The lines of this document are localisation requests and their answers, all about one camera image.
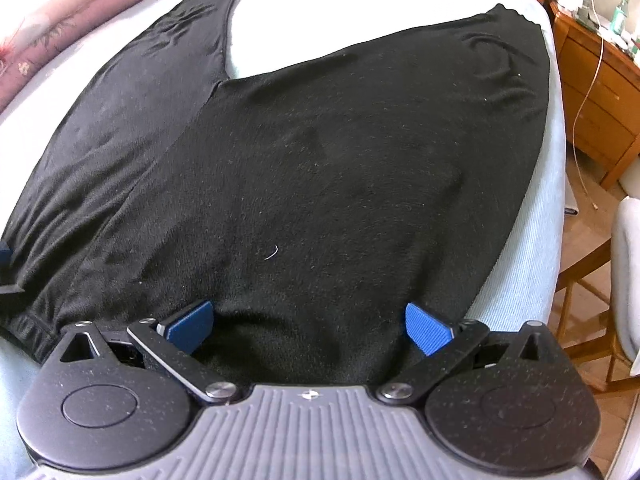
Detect blue floral bed sheet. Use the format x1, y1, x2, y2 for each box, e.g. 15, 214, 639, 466
0, 0, 567, 480

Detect white chair cushion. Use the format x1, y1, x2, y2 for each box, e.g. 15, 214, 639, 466
612, 197, 640, 377

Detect green bottle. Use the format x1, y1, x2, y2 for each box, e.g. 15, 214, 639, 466
610, 0, 632, 34

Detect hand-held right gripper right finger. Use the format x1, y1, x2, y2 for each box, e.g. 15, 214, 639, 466
377, 302, 558, 403

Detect wooden nightstand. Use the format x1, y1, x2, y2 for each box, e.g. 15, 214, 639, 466
547, 0, 640, 191

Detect black pants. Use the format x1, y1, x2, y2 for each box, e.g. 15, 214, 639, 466
0, 0, 551, 386

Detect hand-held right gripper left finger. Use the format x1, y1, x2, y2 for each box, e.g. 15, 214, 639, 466
60, 300, 238, 403

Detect wooden chair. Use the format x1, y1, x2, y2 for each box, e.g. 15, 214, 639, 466
555, 200, 640, 397

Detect pink floral quilt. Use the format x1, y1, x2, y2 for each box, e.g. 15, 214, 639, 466
0, 0, 208, 112

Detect white charging cable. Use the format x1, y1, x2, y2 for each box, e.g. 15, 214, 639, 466
570, 0, 609, 211

